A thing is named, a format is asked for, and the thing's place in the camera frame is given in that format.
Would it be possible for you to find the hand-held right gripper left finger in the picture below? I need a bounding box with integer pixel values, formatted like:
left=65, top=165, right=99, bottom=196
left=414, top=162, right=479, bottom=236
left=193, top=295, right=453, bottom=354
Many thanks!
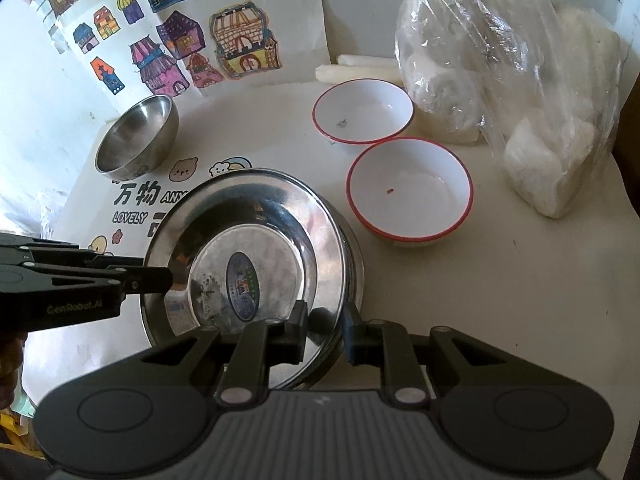
left=141, top=300, right=309, bottom=407

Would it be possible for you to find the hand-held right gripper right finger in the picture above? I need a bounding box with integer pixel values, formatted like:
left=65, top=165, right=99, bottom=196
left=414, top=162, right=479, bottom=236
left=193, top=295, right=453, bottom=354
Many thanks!
left=342, top=305, right=507, bottom=407

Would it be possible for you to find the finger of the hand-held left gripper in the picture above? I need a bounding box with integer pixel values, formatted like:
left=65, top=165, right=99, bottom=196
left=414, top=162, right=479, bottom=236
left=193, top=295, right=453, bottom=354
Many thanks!
left=0, top=232, right=147, bottom=269
left=27, top=260, right=174, bottom=297

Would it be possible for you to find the stainless steel plate with sticker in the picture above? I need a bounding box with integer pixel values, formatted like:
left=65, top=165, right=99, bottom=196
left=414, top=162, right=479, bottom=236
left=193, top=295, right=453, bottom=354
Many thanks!
left=139, top=169, right=347, bottom=392

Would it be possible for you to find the stainless steel bowl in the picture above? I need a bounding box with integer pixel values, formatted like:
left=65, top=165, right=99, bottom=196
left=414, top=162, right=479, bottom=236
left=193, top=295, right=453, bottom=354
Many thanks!
left=94, top=94, right=180, bottom=181

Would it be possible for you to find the white bowl with red speck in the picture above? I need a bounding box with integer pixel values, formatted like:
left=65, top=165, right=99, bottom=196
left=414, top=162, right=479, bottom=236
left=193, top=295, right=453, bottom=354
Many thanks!
left=346, top=136, right=474, bottom=250

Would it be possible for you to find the white bowl with grey speck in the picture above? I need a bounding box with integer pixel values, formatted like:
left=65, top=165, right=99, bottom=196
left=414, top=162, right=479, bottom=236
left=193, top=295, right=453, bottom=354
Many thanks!
left=313, top=80, right=415, bottom=147

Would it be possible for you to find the person's left hand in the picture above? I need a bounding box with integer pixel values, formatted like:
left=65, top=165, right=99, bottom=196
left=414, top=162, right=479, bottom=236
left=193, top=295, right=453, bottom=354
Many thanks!
left=0, top=332, right=25, bottom=409

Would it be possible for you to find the pale green packet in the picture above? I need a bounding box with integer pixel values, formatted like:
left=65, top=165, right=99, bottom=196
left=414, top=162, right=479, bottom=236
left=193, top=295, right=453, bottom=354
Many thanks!
left=9, top=385, right=40, bottom=420

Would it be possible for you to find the white cartoon print tablecloth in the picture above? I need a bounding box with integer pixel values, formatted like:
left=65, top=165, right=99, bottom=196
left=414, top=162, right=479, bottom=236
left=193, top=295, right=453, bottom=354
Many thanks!
left=19, top=77, right=632, bottom=413

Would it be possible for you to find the paper with coloured house drawings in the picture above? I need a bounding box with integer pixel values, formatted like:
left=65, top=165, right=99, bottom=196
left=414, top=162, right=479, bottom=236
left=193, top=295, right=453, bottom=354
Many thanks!
left=56, top=0, right=322, bottom=107

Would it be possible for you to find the white cylinder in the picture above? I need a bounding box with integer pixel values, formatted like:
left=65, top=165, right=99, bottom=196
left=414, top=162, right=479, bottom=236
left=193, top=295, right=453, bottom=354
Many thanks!
left=335, top=53, right=398, bottom=69
left=316, top=64, right=403, bottom=87

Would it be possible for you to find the clear plastic bag of white rolls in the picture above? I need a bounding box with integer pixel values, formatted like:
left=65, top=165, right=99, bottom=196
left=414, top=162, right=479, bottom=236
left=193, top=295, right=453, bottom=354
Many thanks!
left=394, top=0, right=624, bottom=219

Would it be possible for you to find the dark brown board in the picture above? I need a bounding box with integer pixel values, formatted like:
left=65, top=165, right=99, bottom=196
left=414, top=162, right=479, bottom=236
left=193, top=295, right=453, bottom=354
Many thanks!
left=612, top=50, right=640, bottom=171

